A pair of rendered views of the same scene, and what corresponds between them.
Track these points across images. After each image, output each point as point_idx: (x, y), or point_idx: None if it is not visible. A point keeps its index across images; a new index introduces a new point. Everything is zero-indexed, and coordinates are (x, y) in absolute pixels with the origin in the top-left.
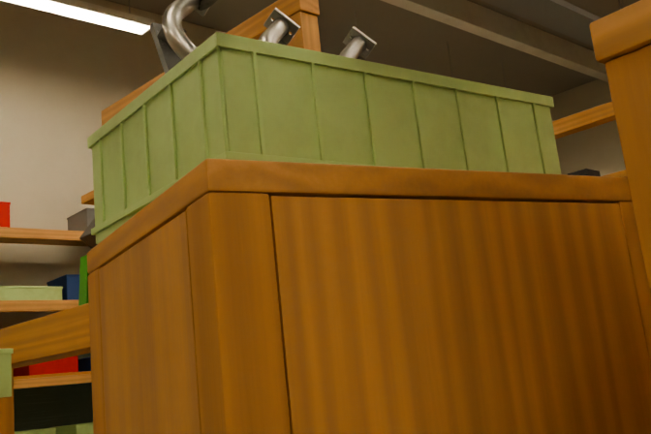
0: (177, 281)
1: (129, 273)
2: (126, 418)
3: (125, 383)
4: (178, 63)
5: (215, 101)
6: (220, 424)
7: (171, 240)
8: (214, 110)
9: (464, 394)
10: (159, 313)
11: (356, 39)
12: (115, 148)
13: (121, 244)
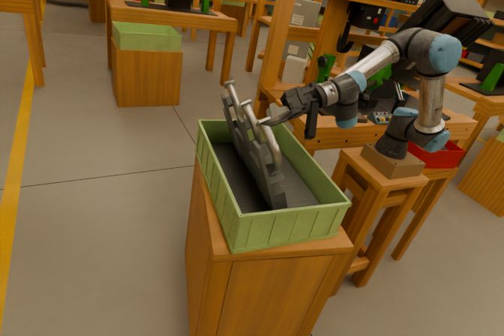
0: (319, 268)
1: (274, 265)
2: (253, 298)
3: (256, 290)
4: (328, 206)
5: (339, 220)
6: (328, 292)
7: (319, 260)
8: (337, 222)
9: None
10: (299, 274)
11: (233, 86)
12: (266, 223)
13: (270, 257)
